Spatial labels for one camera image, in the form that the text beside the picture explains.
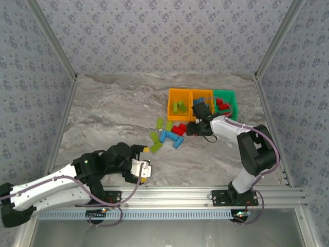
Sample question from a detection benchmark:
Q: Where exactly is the long blue lego brick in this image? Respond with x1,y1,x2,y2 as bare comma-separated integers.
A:
171,135,185,150

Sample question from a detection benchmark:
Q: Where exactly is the orange plastic bin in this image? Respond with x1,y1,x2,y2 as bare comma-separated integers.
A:
189,89,215,122
166,88,193,121

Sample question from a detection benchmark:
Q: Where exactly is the green plastic bin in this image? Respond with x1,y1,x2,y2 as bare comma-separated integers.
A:
212,89,239,121

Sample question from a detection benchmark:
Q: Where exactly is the small black controller board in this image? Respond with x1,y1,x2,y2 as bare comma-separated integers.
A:
232,209,254,223
85,209,108,225

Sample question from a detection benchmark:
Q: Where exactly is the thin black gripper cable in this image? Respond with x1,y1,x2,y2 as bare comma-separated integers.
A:
204,132,218,144

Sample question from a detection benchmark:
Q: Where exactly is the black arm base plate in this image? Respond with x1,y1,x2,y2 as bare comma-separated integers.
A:
75,190,122,208
211,189,259,207

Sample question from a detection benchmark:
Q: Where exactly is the aluminium extrusion rail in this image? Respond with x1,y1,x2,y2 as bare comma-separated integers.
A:
28,186,308,209

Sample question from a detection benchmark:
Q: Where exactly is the grey slotted cable duct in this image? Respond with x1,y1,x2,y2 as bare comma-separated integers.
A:
38,208,234,220

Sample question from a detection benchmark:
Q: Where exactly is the aluminium table side rail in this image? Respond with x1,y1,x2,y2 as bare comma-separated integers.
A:
253,74,294,188
40,77,78,190

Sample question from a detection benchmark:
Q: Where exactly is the slanted aluminium frame post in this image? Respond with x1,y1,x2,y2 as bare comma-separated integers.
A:
25,0,78,79
253,0,307,79

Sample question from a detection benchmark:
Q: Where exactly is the aluminium frame leg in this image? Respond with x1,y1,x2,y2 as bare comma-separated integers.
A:
14,225,39,247
294,208,322,247

